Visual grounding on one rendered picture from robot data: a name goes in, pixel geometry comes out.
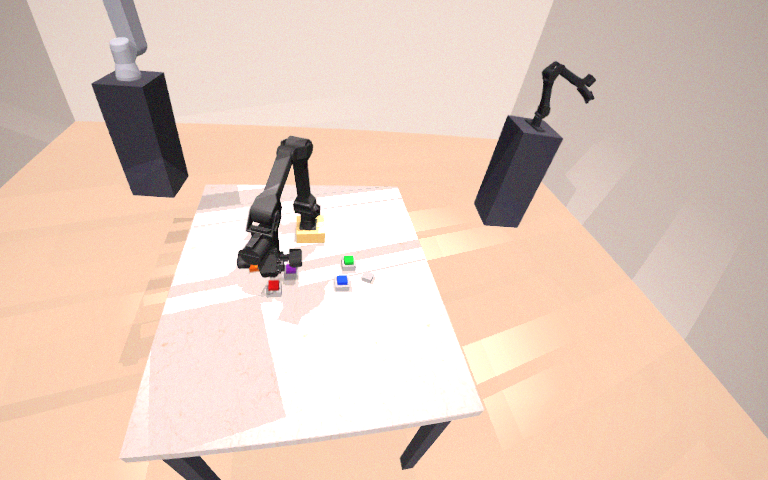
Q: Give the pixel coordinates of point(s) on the blue button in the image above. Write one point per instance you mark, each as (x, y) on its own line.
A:
(341, 283)

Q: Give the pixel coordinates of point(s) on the red button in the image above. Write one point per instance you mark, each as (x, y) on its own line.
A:
(274, 288)

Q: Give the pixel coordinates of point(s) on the green button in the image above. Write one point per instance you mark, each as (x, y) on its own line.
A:
(348, 263)

